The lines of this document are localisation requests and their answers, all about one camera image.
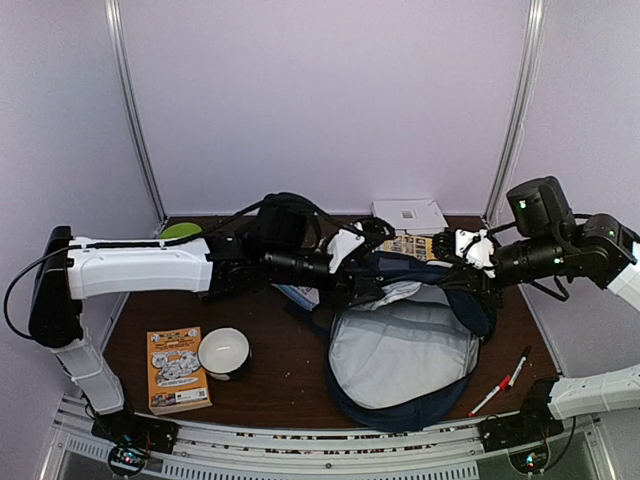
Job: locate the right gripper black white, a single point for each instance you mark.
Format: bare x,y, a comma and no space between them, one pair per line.
467,275

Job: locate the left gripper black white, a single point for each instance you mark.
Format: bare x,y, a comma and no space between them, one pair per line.
356,285

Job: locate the white booklet with barcode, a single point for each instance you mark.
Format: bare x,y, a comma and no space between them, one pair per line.
415,217

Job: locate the navy blue student backpack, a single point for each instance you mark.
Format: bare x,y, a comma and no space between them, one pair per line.
402,363

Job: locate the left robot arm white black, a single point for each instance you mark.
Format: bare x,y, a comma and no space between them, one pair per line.
74,269

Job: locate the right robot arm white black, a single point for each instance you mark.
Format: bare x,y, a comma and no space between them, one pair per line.
556,247

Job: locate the yellow picture-grid book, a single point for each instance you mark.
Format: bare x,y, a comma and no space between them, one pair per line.
419,247

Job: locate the dog picture book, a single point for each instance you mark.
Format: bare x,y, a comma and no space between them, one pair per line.
306,297

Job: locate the black white marker pen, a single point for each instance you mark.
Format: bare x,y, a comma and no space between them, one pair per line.
519,367

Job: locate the red white marker pen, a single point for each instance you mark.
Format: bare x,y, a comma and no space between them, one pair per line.
490,395

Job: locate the green plate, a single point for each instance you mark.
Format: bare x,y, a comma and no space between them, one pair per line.
180,230

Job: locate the white black bowl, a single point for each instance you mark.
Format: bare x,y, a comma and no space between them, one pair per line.
225,354

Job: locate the orange cartoon paperback book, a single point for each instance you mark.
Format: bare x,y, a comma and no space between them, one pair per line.
176,380

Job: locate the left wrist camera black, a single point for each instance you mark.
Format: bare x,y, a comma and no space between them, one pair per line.
284,218

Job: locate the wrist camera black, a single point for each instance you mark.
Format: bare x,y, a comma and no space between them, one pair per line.
540,207
284,218

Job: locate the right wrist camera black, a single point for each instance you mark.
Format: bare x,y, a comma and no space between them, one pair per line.
540,207

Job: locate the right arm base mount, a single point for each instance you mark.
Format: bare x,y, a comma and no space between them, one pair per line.
525,434

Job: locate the aluminium front rail frame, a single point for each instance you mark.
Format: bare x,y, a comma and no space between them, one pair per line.
452,450

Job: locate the right aluminium corner post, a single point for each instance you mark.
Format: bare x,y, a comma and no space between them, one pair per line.
524,91

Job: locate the aluminium corner post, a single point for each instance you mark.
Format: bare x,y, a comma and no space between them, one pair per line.
524,91
117,36

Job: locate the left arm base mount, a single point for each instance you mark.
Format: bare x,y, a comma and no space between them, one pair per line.
134,439

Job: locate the left aluminium corner post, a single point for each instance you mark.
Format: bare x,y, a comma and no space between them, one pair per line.
117,36

